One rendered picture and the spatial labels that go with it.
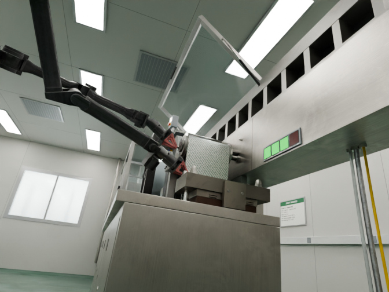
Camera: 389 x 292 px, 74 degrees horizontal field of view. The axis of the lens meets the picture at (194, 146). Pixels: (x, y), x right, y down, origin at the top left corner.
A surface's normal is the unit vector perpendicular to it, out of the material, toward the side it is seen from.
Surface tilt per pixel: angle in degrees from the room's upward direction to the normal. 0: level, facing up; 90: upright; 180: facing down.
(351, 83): 90
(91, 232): 90
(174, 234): 90
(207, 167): 91
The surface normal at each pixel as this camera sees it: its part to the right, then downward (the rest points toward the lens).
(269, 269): 0.33, -0.33
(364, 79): -0.94, -0.22
